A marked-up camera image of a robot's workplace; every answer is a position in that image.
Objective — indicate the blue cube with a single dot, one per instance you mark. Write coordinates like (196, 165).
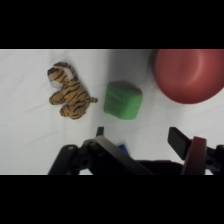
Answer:
(122, 148)

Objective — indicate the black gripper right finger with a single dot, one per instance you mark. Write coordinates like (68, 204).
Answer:
(196, 156)

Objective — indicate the green block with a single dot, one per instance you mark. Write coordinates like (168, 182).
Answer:
(121, 101)

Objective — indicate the tiger plush toy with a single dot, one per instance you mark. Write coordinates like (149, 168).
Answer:
(71, 95)

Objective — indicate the pink bowl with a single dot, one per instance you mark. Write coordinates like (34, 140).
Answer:
(190, 76)

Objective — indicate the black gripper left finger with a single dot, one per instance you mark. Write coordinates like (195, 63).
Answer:
(110, 151)

